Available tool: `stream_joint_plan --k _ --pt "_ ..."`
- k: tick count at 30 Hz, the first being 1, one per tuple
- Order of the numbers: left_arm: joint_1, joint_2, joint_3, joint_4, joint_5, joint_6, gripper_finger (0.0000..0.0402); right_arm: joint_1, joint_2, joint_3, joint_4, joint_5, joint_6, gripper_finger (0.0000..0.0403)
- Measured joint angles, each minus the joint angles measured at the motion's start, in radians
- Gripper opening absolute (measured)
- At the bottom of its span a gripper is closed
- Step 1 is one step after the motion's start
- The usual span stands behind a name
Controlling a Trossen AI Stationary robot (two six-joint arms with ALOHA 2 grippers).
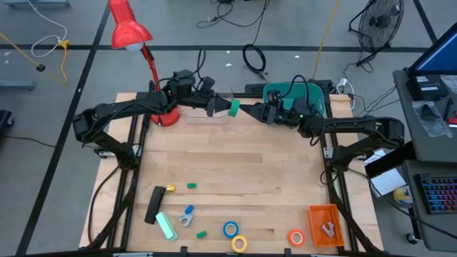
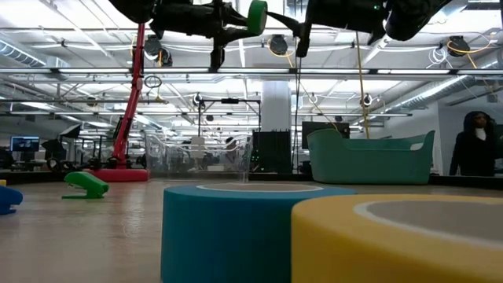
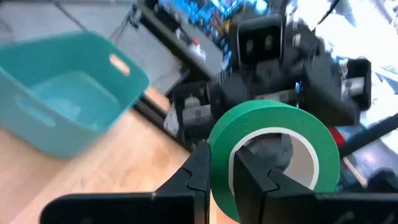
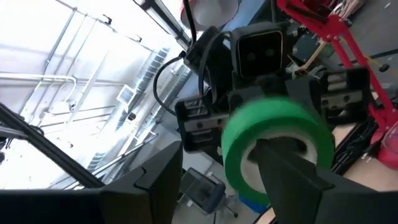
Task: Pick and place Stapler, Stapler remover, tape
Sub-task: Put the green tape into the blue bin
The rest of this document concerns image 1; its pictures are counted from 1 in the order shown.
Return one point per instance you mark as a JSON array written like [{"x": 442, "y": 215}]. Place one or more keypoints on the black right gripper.
[{"x": 276, "y": 114}]

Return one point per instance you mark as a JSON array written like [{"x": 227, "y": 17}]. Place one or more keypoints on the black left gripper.
[{"x": 211, "y": 107}]

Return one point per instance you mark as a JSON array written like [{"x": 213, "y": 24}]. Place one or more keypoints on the green tape roll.
[{"x": 234, "y": 109}]

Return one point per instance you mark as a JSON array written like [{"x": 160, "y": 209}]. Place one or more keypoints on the green mini stapler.
[
  {"x": 191, "y": 185},
  {"x": 201, "y": 234}
]

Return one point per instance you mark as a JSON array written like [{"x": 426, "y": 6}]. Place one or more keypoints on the yellow mini stapler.
[{"x": 170, "y": 188}]

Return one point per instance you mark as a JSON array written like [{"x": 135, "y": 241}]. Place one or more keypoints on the black stapler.
[{"x": 155, "y": 205}]

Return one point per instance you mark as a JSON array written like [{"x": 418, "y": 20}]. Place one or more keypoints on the blue tape roll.
[{"x": 225, "y": 229}]

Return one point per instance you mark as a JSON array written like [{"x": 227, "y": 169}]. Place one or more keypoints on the orange tape roll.
[{"x": 290, "y": 237}]

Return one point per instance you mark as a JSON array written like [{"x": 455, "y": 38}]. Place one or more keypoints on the mint green stapler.
[{"x": 166, "y": 226}]

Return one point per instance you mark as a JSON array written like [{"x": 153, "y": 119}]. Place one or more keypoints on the yellow tape roll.
[{"x": 232, "y": 243}]

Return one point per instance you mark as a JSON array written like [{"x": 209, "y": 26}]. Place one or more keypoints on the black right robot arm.
[{"x": 357, "y": 125}]

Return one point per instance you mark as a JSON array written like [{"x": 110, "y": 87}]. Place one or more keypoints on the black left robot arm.
[{"x": 118, "y": 107}]

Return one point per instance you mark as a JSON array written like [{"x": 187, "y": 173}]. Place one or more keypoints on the black power strip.
[{"x": 255, "y": 87}]

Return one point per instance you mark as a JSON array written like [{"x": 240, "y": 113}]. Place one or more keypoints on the clear plastic bin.
[{"x": 200, "y": 120}]

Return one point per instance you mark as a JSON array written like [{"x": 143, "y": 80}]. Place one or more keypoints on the teal plastic bin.
[{"x": 316, "y": 98}]

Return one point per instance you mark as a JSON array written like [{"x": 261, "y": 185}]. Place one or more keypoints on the white power adapter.
[{"x": 342, "y": 83}]

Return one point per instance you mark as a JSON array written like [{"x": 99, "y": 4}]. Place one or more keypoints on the red desk lamp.
[{"x": 126, "y": 32}]

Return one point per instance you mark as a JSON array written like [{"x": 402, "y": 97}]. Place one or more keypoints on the orange mesh basket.
[{"x": 317, "y": 217}]

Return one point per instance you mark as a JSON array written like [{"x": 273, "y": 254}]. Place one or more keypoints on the white paper sheet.
[{"x": 389, "y": 182}]

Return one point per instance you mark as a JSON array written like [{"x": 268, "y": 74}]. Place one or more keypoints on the black floor fan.
[{"x": 380, "y": 21}]

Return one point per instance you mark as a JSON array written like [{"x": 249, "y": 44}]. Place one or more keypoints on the grey side desk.
[{"x": 419, "y": 142}]

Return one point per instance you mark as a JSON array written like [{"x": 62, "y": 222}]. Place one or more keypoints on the black mini computer box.
[{"x": 426, "y": 87}]

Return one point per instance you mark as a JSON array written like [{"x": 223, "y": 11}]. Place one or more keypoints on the clear plastic bag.
[{"x": 433, "y": 121}]

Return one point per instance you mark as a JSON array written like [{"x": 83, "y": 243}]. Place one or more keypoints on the black round floor cap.
[{"x": 40, "y": 67}]

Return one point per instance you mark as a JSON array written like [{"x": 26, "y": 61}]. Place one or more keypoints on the computer monitor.
[{"x": 439, "y": 57}]

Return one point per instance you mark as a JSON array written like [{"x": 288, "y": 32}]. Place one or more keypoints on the black pen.
[{"x": 448, "y": 109}]

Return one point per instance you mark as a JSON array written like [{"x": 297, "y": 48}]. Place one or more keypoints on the red small tool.
[{"x": 453, "y": 120}]

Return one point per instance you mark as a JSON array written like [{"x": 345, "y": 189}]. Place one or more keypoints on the rainbow backlit keyboard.
[{"x": 441, "y": 194}]

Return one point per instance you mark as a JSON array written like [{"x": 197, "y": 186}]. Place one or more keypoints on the grey metal floor base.
[
  {"x": 35, "y": 3},
  {"x": 18, "y": 85}
]

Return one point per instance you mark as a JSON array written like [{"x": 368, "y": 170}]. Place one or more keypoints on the black aluminium rig frame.
[{"x": 129, "y": 214}]

